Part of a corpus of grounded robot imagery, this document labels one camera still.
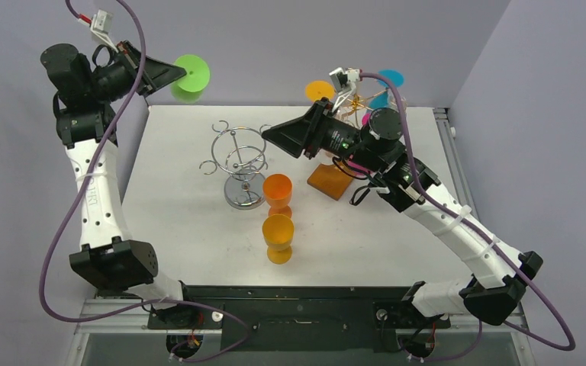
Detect yellow wine glass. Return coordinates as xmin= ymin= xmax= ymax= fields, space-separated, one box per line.
xmin=262 ymin=214 xmax=295 ymax=265
xmin=304 ymin=80 xmax=336 ymax=103

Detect gold wire glass rack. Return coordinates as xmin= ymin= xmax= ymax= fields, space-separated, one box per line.
xmin=307 ymin=87 xmax=398 ymax=201

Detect dark orange wine glass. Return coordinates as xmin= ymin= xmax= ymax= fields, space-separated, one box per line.
xmin=262 ymin=174 xmax=292 ymax=218

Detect pink wine glass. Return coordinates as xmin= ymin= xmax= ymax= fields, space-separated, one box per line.
xmin=347 ymin=112 xmax=371 ymax=176

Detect blue wine glass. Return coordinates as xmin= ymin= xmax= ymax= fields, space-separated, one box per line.
xmin=367 ymin=69 xmax=406 ymax=111

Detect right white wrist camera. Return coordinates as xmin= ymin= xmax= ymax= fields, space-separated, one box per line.
xmin=329 ymin=67 xmax=362 ymax=113

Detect silver wire glass rack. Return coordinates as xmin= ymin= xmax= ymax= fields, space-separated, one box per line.
xmin=198 ymin=120 xmax=269 ymax=210

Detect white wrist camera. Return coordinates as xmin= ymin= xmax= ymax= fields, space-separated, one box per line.
xmin=329 ymin=67 xmax=362 ymax=113
xmin=89 ymin=9 xmax=118 ymax=53

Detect yellow wine glass front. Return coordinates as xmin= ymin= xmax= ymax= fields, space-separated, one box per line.
xmin=262 ymin=214 xmax=295 ymax=265

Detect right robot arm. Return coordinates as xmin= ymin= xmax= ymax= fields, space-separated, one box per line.
xmin=261 ymin=98 xmax=543 ymax=326

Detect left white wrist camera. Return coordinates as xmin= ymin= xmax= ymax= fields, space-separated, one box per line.
xmin=89 ymin=9 xmax=118 ymax=53

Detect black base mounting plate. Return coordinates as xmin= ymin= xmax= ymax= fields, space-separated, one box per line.
xmin=142 ymin=286 xmax=451 ymax=359

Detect green wine glass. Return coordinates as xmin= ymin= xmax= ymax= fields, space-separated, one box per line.
xmin=171 ymin=54 xmax=211 ymax=104

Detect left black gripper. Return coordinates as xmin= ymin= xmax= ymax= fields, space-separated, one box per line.
xmin=89 ymin=40 xmax=185 ymax=103

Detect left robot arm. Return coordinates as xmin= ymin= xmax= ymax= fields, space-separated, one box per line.
xmin=40 ymin=41 xmax=197 ymax=328

